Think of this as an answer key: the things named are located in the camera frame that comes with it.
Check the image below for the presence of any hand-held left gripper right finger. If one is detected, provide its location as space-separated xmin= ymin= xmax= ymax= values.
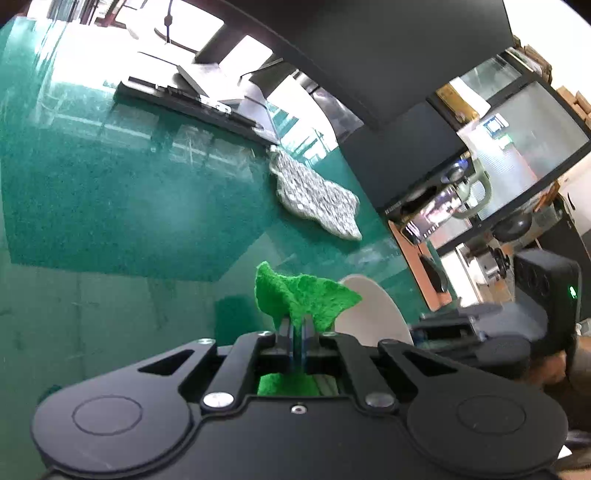
xmin=297 ymin=319 xmax=457 ymax=409

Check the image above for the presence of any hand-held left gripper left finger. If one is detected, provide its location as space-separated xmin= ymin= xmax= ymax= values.
xmin=137 ymin=318 xmax=297 ymax=409

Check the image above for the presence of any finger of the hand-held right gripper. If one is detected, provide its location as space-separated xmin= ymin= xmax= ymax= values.
xmin=408 ymin=324 xmax=483 ymax=361
xmin=418 ymin=303 xmax=505 ymax=327

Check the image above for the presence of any green cleaning cloth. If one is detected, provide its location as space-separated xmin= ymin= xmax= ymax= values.
xmin=255 ymin=261 xmax=363 ymax=398

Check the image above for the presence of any white bowl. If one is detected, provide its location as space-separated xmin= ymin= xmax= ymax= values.
xmin=334 ymin=274 xmax=415 ymax=348

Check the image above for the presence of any person's right hand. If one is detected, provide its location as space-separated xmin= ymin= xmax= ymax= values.
xmin=529 ymin=348 xmax=580 ymax=395

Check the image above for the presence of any black computer mouse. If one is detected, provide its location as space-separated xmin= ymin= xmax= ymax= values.
xmin=419 ymin=253 xmax=450 ymax=294

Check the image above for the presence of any brown desk mat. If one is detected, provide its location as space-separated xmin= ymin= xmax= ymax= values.
xmin=387 ymin=216 xmax=454 ymax=313

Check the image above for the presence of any black dome-shaped object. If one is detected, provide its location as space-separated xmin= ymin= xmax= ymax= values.
xmin=493 ymin=215 xmax=537 ymax=241

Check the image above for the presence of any lit colourful screen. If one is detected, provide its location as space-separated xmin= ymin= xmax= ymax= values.
xmin=404 ymin=196 xmax=465 ymax=243

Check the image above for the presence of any pale green looped holder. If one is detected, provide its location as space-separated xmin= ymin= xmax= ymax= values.
xmin=449 ymin=168 xmax=494 ymax=221

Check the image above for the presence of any grey patterned cloth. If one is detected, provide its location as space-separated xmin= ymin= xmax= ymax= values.
xmin=269 ymin=144 xmax=363 ymax=241

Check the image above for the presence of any black keyboard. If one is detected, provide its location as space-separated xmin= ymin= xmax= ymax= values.
xmin=113 ymin=76 xmax=279 ymax=145

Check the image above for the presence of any large black monitor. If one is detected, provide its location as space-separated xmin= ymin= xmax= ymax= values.
xmin=221 ymin=0 xmax=516 ymax=131

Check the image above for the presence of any black monitor stand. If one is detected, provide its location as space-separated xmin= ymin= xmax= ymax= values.
xmin=174 ymin=22 xmax=284 ymax=109

